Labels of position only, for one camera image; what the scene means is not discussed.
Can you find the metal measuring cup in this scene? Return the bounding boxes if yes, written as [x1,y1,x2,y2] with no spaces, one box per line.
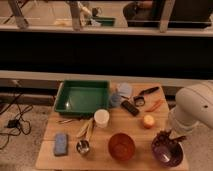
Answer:
[76,121,96,156]

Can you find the yellow banana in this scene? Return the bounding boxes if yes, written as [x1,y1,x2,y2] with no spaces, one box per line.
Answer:
[76,118,93,140]

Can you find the white cup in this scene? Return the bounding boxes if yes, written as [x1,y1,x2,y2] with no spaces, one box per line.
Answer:
[94,109,110,128]

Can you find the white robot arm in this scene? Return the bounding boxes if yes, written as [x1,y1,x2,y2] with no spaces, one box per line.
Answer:
[156,81,213,141]

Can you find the green plastic tray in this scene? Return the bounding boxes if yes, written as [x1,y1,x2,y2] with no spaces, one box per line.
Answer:
[54,80,110,118]

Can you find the yellow apple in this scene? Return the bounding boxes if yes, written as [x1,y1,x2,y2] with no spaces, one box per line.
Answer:
[143,115,155,129]

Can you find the black cable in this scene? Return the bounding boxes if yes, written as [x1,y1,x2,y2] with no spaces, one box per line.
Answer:
[0,91,34,150]

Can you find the blue sponge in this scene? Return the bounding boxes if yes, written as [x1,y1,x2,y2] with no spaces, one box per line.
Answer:
[53,133,68,156]

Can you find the black handled tool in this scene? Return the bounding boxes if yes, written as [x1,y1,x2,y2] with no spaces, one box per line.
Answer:
[133,86,159,107]

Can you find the light blue cloth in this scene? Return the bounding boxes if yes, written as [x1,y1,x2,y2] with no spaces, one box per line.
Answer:
[109,83,133,107]

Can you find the orange bowl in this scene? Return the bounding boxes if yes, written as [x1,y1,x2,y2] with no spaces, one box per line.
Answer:
[108,133,136,162]

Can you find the black power adapter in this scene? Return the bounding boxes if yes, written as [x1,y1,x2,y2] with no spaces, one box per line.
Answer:
[7,119,19,128]

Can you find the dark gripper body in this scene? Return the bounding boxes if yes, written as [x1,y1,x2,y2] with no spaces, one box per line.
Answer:
[155,131,186,145]

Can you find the silver utensil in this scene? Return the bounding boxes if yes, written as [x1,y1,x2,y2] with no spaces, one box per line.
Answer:
[57,119,76,124]

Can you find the orange carrot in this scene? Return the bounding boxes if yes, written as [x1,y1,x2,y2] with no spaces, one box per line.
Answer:
[146,99,164,112]

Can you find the purple bowl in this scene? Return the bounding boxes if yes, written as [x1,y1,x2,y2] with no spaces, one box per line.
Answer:
[151,137,183,167]

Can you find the black remote control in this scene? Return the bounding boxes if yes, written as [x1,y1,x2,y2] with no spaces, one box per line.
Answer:
[121,100,140,116]

